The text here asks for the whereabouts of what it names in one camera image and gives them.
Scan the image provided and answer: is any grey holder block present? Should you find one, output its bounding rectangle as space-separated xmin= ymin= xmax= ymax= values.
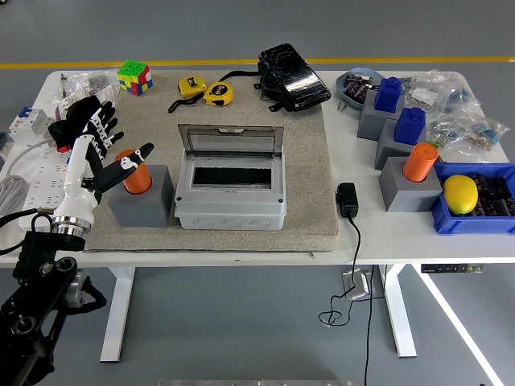
xmin=356 ymin=94 xmax=406 ymax=142
xmin=373 ymin=119 xmax=419 ymax=170
xmin=107 ymin=164 xmax=174 ymax=229
xmin=377 ymin=155 xmax=443 ymax=213

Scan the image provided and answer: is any silver metal bracket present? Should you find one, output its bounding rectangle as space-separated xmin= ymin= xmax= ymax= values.
xmin=341 ymin=269 xmax=373 ymax=302

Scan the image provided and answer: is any orange cylindrical battery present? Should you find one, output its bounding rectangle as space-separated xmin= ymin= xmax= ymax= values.
xmin=402 ymin=142 xmax=439 ymax=182
xmin=115 ymin=149 xmax=153 ymax=195

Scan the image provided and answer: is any blue plastic bin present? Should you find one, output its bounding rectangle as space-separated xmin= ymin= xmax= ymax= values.
xmin=428 ymin=162 xmax=515 ymax=236

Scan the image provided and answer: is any yellow tape measure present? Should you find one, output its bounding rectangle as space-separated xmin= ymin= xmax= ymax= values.
xmin=203 ymin=81 xmax=234 ymax=108
xmin=167 ymin=76 xmax=209 ymax=113

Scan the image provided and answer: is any white power strip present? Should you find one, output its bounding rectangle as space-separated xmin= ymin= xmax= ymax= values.
xmin=19 ymin=149 xmax=74 ymax=227

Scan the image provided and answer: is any clear bag of parts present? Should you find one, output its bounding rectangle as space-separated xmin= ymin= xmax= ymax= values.
xmin=438 ymin=70 xmax=484 ymax=117
xmin=426 ymin=110 xmax=476 ymax=152
xmin=454 ymin=116 xmax=509 ymax=153
xmin=400 ymin=74 xmax=447 ymax=117
xmin=60 ymin=70 xmax=122 ymax=117

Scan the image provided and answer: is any blue-grey oval dish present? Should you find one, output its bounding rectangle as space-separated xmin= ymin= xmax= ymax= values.
xmin=335 ymin=67 xmax=387 ymax=110

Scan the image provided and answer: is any black pouch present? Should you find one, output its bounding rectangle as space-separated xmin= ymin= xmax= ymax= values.
xmin=220 ymin=43 xmax=332 ymax=113

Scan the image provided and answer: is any black capacitors heap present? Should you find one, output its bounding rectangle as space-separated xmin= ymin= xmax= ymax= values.
xmin=470 ymin=171 xmax=515 ymax=218

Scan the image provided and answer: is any yellow lemon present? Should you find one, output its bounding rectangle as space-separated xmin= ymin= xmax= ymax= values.
xmin=442 ymin=175 xmax=480 ymax=216

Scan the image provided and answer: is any grey plastic junction box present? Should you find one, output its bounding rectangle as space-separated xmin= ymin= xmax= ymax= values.
xmin=174 ymin=156 xmax=287 ymax=231

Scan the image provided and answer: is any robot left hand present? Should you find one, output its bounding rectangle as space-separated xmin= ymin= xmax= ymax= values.
xmin=51 ymin=101 xmax=155 ymax=224

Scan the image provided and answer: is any large Rubik's cube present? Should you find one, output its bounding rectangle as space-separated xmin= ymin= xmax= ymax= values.
xmin=116 ymin=59 xmax=154 ymax=97

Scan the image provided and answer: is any black electronic components heap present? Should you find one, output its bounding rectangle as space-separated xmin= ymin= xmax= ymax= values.
xmin=344 ymin=74 xmax=373 ymax=100

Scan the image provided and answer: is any smoky transparent box lid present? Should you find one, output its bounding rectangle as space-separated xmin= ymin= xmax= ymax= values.
xmin=177 ymin=123 xmax=285 ymax=158

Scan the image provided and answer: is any grey-brown mat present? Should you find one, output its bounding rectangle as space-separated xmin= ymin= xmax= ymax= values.
xmin=75 ymin=70 xmax=340 ymax=253

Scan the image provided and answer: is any black power adapter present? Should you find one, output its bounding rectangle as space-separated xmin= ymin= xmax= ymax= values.
xmin=336 ymin=182 xmax=360 ymax=220

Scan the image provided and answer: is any black table control panel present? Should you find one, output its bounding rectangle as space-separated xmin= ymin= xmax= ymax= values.
xmin=420 ymin=263 xmax=485 ymax=274

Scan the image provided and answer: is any blue battery block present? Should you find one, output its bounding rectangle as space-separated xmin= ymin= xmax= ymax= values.
xmin=393 ymin=106 xmax=427 ymax=146
xmin=373 ymin=76 xmax=405 ymax=113

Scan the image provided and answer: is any white cable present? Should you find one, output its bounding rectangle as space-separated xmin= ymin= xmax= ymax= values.
xmin=2 ymin=138 xmax=56 ymax=178

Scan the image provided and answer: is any black adapter cord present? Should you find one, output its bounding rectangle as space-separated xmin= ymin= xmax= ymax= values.
xmin=318 ymin=216 xmax=362 ymax=327

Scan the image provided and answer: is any black hanging cable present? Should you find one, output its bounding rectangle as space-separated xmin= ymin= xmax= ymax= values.
xmin=363 ymin=264 xmax=387 ymax=386

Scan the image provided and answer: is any white circuit breaker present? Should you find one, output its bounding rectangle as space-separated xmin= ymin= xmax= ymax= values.
xmin=8 ymin=106 xmax=56 ymax=146

